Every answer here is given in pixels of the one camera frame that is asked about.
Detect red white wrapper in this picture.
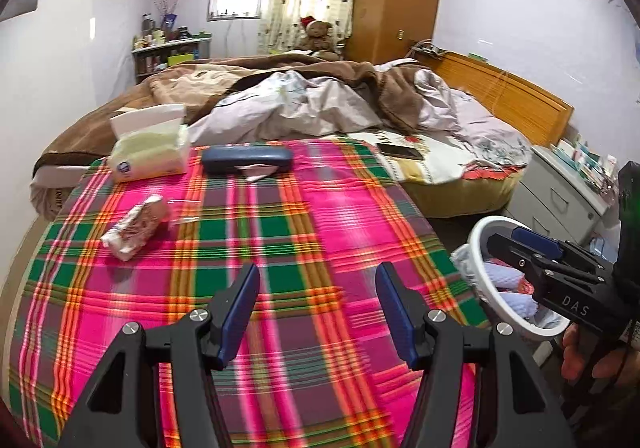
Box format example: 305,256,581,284
100,195,171,261

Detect cluttered shelf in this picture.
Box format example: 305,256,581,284
132,35,213,84

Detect grey nightstand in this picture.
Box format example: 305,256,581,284
500,145,613,251

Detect wooden headboard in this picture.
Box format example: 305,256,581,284
417,50,575,146

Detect brown teddy bear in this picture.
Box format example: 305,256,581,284
298,16,341,60

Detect white paper scrap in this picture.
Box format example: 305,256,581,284
241,164,281,183

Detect person's right hand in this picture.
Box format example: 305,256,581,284
561,323,640,381

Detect white trash bin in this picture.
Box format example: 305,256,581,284
467,215,573,343

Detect brown blanket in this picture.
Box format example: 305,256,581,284
32,53,436,179

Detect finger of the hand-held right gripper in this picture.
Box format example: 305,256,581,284
511,228,563,261
487,233,538,276

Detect boxes on nightstand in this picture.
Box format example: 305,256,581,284
550,135,621,189

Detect green white tissue pack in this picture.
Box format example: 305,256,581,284
109,104,191,184

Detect white plastic bin liner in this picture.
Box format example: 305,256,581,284
450,243,493,301

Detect yellow floral bed sheet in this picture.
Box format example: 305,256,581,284
345,130,532,219

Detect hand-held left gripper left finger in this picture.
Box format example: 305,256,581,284
57,264,261,448

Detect pale pink quilt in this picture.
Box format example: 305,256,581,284
187,68,533,169

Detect blue glasses case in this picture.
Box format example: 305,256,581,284
201,144,293,175

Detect pink plaid blanket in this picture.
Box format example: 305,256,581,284
2,138,493,448

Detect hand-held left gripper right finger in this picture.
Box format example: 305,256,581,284
376,262,578,448

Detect black smartphone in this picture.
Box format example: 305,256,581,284
377,144,425,160

